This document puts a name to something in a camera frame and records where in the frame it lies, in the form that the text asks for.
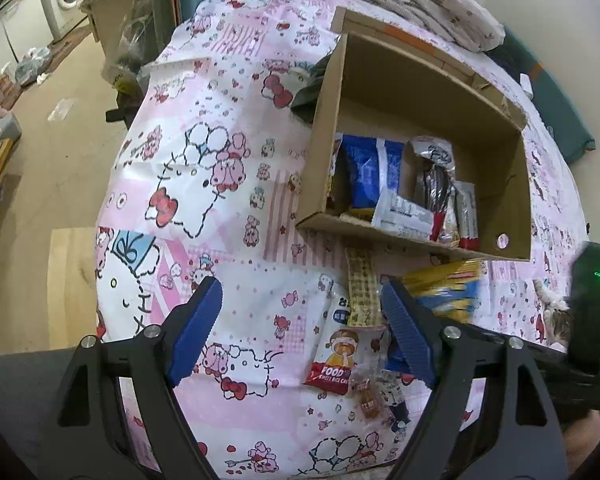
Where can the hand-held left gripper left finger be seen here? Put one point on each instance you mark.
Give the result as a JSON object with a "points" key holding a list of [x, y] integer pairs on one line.
{"points": [[197, 330]]}

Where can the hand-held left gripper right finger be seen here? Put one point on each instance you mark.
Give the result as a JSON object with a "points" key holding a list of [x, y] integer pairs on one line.
{"points": [[410, 335]]}

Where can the yellow blue cartoon snack packet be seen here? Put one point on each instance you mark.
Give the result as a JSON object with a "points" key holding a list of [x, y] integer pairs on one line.
{"points": [[445, 290]]}

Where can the beige patterned snack packet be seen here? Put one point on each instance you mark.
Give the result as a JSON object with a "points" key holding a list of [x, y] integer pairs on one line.
{"points": [[362, 285]]}

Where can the small brown candy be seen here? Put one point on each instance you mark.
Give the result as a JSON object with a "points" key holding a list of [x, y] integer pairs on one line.
{"points": [[370, 395]]}

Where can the white red cartoon snack packet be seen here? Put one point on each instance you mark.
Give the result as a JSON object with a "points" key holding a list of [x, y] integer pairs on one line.
{"points": [[340, 355]]}

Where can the small silver red sachet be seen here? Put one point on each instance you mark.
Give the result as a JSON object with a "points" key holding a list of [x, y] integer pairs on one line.
{"points": [[451, 230]]}

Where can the white snack bar red end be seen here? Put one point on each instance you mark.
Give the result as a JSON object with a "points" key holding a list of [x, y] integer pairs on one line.
{"points": [[400, 212]]}

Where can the narrow white red sachet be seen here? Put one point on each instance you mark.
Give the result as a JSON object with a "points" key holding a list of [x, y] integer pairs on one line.
{"points": [[467, 210]]}

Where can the dark silver snack packet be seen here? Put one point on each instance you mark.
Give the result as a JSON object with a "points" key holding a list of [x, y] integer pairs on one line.
{"points": [[432, 180]]}

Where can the blue snack packet white stripe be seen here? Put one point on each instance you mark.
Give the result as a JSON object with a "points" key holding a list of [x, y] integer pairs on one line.
{"points": [[367, 170]]}

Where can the person's right hand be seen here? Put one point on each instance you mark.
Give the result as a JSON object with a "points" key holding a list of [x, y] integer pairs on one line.
{"points": [[587, 440]]}

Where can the grey white cat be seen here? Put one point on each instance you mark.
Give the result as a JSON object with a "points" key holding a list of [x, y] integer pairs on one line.
{"points": [[555, 315]]}

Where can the wooden board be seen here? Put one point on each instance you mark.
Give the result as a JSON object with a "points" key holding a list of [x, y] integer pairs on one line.
{"points": [[72, 290]]}

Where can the pink cartoon printed bedsheet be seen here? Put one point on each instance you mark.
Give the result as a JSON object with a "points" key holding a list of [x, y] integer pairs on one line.
{"points": [[205, 160]]}

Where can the person's dark grey clothing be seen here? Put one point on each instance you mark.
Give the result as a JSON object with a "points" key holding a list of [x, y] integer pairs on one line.
{"points": [[20, 410]]}

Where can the teal mattress edge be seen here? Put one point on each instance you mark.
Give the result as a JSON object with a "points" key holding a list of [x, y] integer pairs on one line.
{"points": [[550, 100]]}

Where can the dark cloth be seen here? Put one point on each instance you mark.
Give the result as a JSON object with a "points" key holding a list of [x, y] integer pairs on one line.
{"points": [[310, 92]]}

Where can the clear plastic bag clutter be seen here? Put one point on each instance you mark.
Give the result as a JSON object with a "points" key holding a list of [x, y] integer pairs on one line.
{"points": [[127, 55]]}

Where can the white plastic bag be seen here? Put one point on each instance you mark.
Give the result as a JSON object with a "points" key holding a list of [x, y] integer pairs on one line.
{"points": [[32, 65]]}

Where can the white floral duvet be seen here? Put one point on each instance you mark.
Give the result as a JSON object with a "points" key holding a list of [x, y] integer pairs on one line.
{"points": [[420, 5]]}

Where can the cardboard box with lace cloth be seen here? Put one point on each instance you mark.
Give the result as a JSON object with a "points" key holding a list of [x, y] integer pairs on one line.
{"points": [[112, 0]]}

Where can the white kitchen cabinets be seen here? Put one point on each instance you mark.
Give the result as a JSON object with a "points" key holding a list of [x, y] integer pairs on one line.
{"points": [[15, 35]]}

